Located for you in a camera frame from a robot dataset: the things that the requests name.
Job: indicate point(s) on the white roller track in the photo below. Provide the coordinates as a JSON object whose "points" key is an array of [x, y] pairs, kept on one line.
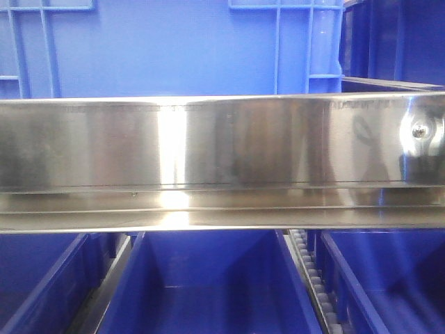
{"points": [[305, 262]]}

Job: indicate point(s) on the dark blue upper bin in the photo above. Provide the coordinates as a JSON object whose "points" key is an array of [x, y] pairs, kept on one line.
{"points": [[393, 40]]}

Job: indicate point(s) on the large light blue crate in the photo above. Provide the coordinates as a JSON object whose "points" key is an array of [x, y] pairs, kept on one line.
{"points": [[149, 48]]}

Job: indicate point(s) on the stainless steel shelf rail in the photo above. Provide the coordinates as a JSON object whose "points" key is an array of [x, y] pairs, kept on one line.
{"points": [[121, 164]]}

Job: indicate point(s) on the silver rail screw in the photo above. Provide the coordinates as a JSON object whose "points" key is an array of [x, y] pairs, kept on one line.
{"points": [[418, 131]]}

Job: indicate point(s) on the steel divider rail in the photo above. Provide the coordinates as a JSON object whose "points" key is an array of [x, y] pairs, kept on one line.
{"points": [[91, 314]]}

